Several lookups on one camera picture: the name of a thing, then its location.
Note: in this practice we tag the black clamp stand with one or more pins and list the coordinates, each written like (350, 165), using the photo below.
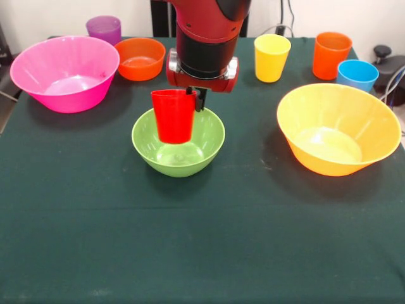
(392, 66)

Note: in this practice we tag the dark green tablecloth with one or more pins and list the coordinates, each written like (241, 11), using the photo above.
(190, 221)

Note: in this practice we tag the pink plastic bowl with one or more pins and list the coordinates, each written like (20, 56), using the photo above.
(63, 63)

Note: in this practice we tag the yellow plastic cup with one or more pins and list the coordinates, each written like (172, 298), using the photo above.
(272, 63)

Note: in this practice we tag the red plastic cup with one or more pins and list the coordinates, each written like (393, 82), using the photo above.
(174, 117)

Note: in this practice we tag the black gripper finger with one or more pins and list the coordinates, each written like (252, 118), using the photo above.
(189, 91)
(201, 101)

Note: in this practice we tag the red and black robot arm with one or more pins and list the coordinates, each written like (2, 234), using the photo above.
(209, 35)

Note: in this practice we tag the blue plastic cup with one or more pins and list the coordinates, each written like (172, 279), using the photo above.
(357, 77)

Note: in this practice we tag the yellow plastic bowl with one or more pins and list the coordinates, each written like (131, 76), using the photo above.
(335, 111)

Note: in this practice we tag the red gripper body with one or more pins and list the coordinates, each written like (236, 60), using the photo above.
(218, 85)

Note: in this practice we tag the orange plastic cup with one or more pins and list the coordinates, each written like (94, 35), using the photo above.
(329, 60)

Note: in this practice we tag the orange plastic bowl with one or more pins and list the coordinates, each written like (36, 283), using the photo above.
(140, 60)

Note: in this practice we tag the purple plastic cup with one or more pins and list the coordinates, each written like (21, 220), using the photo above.
(104, 30)

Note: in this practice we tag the green plastic bowl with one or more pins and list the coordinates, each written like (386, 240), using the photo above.
(180, 164)

